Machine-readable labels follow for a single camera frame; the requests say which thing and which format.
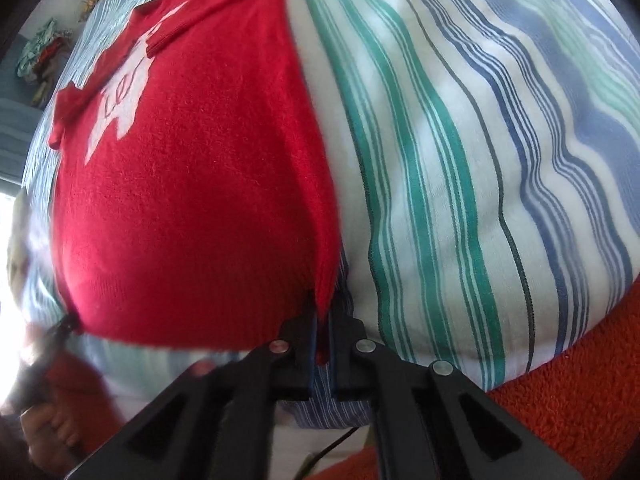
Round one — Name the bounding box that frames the red knit sweater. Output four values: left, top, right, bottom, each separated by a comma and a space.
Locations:
49, 0, 340, 350

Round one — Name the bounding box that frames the pile of colourful clothes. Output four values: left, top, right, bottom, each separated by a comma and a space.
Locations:
15, 18, 73, 110

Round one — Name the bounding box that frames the person's left hand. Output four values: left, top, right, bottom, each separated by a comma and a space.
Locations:
20, 401, 81, 479

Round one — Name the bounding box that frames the orange red shaggy rug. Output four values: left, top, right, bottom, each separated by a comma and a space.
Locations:
324, 287, 639, 479

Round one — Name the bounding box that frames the blue curtain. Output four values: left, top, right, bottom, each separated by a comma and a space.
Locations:
0, 35, 42, 185

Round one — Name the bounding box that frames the black cable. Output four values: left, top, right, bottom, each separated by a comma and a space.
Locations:
294, 424, 364, 480

